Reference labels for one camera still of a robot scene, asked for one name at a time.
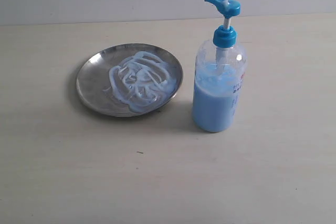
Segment blue pump soap bottle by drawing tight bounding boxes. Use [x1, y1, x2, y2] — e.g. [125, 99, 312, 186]
[192, 0, 247, 133]

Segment pale blue soap swirls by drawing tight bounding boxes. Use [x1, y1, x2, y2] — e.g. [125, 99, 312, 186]
[109, 51, 177, 113]

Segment round stainless steel plate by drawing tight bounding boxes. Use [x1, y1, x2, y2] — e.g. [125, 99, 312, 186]
[76, 43, 183, 118]

